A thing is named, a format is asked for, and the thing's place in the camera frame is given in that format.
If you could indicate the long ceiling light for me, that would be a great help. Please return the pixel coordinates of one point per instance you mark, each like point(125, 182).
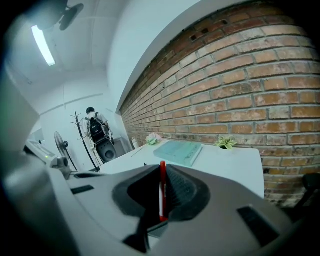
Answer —
point(43, 46)

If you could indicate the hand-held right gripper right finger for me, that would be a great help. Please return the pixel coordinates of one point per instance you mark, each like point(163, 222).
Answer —
point(212, 225)

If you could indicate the white device with green light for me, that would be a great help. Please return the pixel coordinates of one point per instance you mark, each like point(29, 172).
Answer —
point(40, 150)

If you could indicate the small green potted plant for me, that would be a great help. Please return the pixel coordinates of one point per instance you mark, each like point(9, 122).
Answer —
point(225, 142)

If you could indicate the red marker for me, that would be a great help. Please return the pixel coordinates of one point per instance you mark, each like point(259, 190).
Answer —
point(162, 175)

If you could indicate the black standing fan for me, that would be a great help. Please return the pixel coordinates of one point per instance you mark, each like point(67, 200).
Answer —
point(60, 145)

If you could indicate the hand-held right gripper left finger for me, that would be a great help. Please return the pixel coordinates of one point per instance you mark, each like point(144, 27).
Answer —
point(100, 212)

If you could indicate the light blue book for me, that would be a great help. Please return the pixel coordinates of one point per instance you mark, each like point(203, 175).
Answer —
point(177, 152)

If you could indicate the black rounded chair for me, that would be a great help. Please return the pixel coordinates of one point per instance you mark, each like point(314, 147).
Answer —
point(106, 151)

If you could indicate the pink artificial flower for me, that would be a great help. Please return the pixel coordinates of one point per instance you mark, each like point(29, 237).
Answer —
point(153, 139)

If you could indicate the black coat rack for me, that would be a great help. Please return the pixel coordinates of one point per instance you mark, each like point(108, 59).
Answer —
point(83, 142)

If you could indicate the white cup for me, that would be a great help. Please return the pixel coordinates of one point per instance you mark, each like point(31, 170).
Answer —
point(135, 143)

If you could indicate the black wall-mounted fan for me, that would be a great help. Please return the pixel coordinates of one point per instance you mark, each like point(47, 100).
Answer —
point(71, 16)

